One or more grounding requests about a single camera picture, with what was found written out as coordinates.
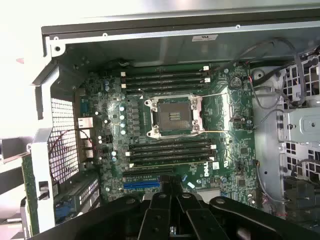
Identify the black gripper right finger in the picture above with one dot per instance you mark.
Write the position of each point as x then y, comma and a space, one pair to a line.
250, 220

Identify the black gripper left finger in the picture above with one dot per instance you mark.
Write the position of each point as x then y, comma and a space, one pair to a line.
100, 225

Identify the blue card retention clip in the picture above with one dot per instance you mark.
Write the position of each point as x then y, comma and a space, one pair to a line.
63, 212

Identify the silver chipset heatsink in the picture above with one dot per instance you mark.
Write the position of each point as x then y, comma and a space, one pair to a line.
210, 193

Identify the blue expansion slot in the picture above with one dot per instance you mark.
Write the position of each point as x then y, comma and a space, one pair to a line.
141, 186

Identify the short black expansion slot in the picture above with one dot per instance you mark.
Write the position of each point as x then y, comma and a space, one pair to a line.
147, 171

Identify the green motherboard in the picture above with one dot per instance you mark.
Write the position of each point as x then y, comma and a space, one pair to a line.
225, 150

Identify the thin socket locking lever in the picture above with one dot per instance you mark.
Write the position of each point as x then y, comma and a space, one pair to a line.
217, 131
215, 95

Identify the black RAM slot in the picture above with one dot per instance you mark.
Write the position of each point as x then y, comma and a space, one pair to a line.
172, 157
172, 145
170, 68
162, 74
162, 86
170, 80
170, 151

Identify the silver disk bay cage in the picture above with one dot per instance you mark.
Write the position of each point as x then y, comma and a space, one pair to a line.
300, 125

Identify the grey plastic parts rack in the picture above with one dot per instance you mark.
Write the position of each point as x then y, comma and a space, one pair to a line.
11, 152

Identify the silver socket cover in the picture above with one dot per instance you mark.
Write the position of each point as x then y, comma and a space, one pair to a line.
197, 112

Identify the CPU socket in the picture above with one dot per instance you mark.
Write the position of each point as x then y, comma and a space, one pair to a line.
175, 116

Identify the round coin battery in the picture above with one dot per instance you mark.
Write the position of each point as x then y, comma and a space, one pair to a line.
235, 82

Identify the open black PC case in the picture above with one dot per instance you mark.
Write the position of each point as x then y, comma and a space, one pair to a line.
150, 47

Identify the white label sticker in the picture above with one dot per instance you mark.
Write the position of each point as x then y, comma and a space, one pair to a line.
205, 38

